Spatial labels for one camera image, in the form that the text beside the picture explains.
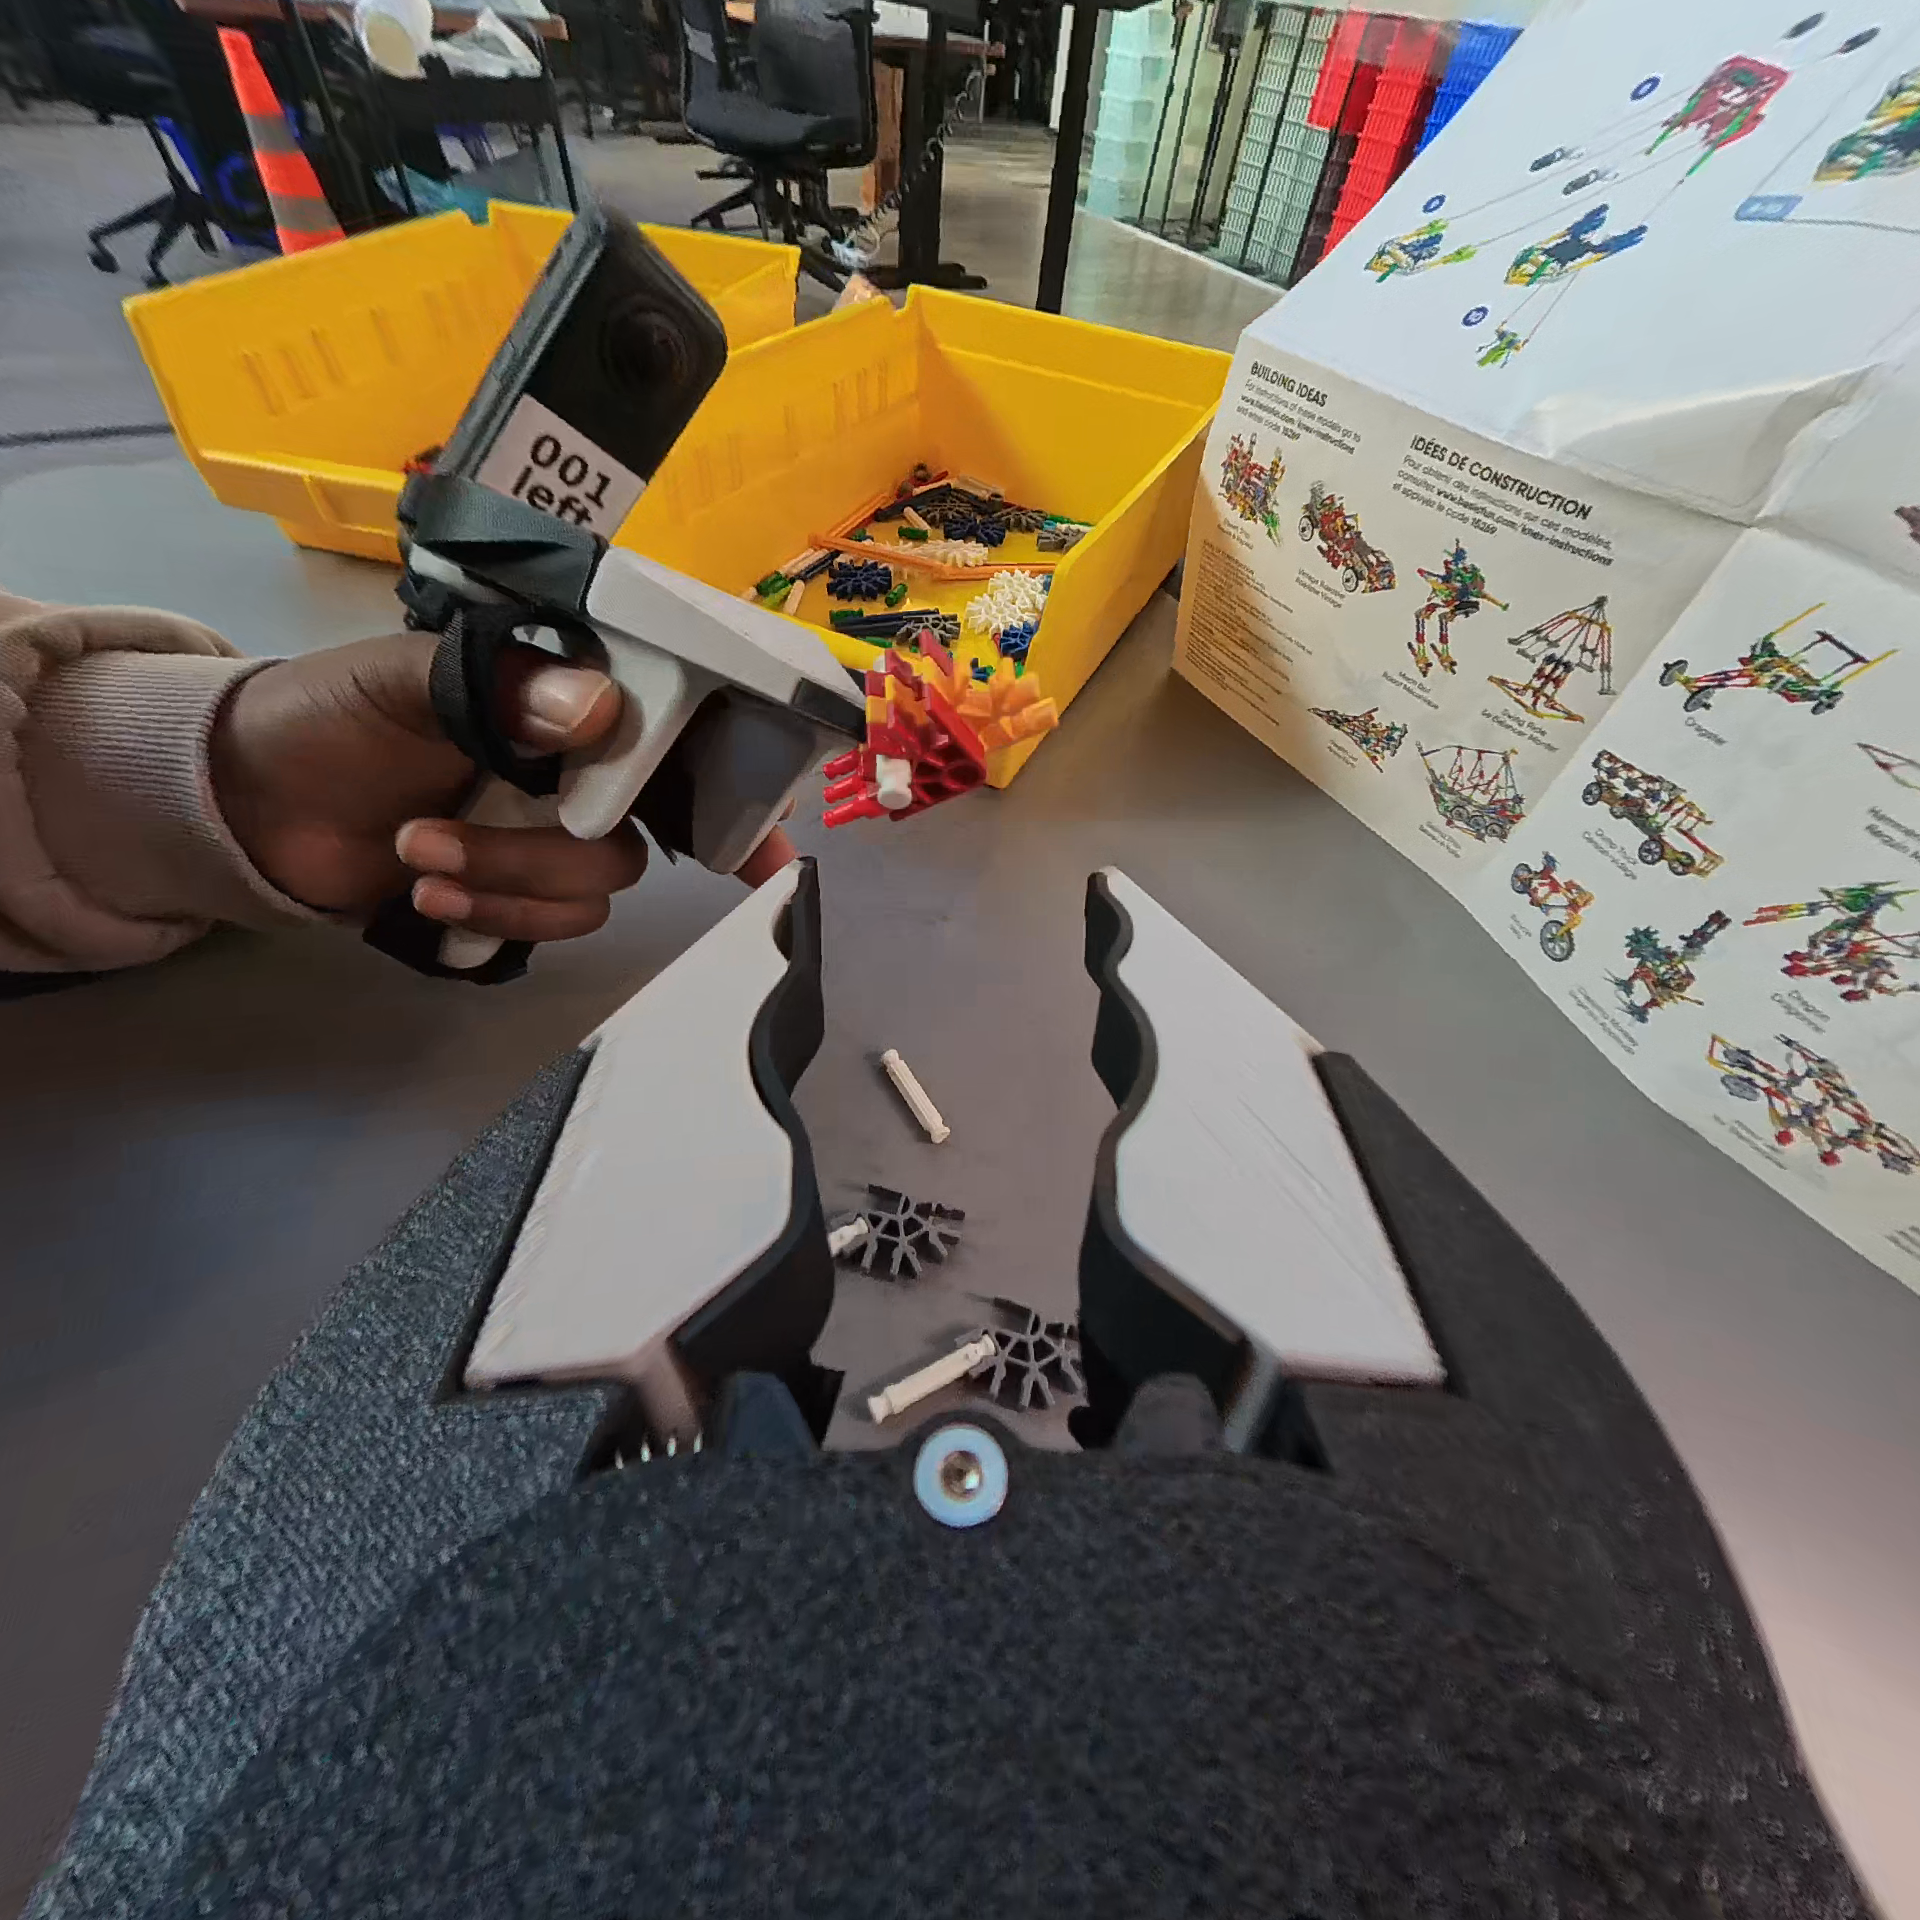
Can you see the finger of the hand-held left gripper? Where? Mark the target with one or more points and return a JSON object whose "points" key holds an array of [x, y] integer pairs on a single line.
{"points": [[735, 780], [720, 646]]}

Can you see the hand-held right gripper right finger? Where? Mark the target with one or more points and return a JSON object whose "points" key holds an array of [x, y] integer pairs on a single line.
{"points": [[1260, 1215]]}

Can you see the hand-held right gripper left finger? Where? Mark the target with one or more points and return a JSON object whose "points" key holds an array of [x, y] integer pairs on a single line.
{"points": [[646, 1201]]}

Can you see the short white toy rod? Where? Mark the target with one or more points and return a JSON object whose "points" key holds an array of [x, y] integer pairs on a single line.
{"points": [[923, 1383], [848, 1238], [896, 782], [916, 1097]]}

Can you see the grey toy connector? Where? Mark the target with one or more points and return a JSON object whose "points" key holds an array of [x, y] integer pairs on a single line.
{"points": [[901, 1234], [1028, 1359]]}

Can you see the yellow toy connector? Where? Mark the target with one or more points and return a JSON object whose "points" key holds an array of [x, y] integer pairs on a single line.
{"points": [[990, 698]]}

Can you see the person's left forearm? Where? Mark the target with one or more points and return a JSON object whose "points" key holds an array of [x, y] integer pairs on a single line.
{"points": [[107, 780]]}

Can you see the person's left hand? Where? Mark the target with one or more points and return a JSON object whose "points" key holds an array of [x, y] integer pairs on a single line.
{"points": [[331, 751]]}

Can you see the pile of toy building parts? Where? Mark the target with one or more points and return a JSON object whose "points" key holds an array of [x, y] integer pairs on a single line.
{"points": [[931, 556]]}

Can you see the yellow plastic bin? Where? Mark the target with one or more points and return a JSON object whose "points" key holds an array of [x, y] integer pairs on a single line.
{"points": [[1050, 390], [301, 375]]}

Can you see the black office chair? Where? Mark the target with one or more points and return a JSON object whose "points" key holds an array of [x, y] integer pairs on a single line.
{"points": [[780, 90]]}

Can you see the orange traffic cone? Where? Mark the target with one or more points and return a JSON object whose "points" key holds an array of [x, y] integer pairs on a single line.
{"points": [[278, 149]]}

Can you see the wooden table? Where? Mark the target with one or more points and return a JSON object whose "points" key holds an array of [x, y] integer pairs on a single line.
{"points": [[1069, 149]]}

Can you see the rack of small storage bins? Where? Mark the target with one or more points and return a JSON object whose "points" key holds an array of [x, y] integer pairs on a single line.
{"points": [[1349, 119]]}

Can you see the folded instruction sheet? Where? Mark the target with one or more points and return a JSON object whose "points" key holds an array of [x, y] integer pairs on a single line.
{"points": [[1652, 452]]}

